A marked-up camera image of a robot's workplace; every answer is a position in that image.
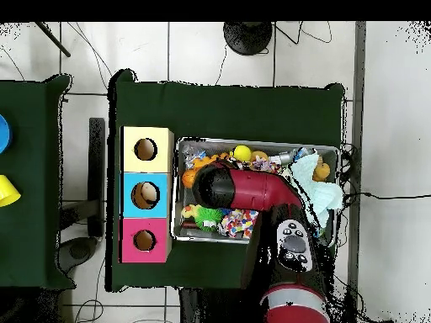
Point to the dark green side tablecloth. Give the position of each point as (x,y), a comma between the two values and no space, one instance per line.
(30,218)

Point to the toy burger bun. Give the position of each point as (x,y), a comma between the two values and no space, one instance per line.
(260,155)

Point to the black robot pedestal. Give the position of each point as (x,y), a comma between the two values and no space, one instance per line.
(202,309)

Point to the orange plush toy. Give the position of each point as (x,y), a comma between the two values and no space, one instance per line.
(322,171)

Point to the blue cup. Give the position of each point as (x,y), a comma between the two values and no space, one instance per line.
(4,134)

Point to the mint green cloth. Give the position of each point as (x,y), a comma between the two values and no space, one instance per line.
(320,195)

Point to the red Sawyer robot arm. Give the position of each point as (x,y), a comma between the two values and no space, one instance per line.
(256,191)

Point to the black upright panel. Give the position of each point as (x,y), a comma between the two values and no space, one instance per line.
(96,168)

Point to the wooden three-hole box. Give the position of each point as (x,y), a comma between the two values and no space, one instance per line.
(134,202)

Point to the orange toy basketball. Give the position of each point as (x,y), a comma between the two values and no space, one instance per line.
(188,178)

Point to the black round stand base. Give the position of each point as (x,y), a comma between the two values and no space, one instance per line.
(247,37)

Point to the polka dot cloth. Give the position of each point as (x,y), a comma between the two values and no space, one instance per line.
(239,223)

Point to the orange toy block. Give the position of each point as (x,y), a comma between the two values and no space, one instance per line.
(205,162)

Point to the green spiky ball toy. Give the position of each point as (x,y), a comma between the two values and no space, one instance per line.
(207,217)

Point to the yellow ball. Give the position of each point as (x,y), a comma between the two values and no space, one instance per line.
(241,153)

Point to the yellow cup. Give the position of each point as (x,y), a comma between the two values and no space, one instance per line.
(6,191)

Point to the black rod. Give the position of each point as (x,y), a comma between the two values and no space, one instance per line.
(54,39)

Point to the silver mesh bin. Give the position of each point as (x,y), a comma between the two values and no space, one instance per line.
(188,225)

